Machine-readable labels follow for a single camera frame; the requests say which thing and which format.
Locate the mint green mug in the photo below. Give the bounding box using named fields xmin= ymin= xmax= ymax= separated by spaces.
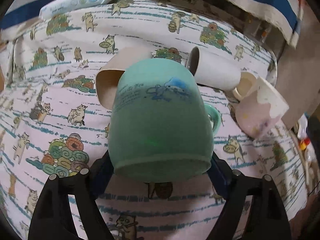
xmin=108 ymin=59 xmax=221 ymax=183

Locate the pink and cream cup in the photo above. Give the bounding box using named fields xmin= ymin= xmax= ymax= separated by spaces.
xmin=235 ymin=77 xmax=289 ymax=139

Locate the beige cardboard cup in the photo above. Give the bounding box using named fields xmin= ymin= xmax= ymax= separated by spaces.
xmin=95 ymin=46 xmax=152 ymax=110

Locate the red yellow toy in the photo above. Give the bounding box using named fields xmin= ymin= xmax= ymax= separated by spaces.
xmin=299 ymin=137 xmax=311 ymax=151

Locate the cartoon print bed sheet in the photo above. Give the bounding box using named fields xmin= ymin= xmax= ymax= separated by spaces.
xmin=1 ymin=0 xmax=308 ymax=239

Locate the cream tumbler lid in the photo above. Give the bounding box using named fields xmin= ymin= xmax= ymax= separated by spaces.
xmin=232 ymin=72 xmax=257 ymax=101

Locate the brown cardboard panel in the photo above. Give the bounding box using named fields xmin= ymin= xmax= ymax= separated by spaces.
xmin=276 ymin=5 xmax=319 ymax=129

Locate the white cylindrical tumbler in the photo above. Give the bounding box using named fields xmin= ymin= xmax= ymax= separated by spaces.
xmin=185 ymin=47 xmax=241 ymax=91

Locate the wet wipes pack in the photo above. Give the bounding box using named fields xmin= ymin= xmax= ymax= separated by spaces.
xmin=39 ymin=0 xmax=112 ymax=20

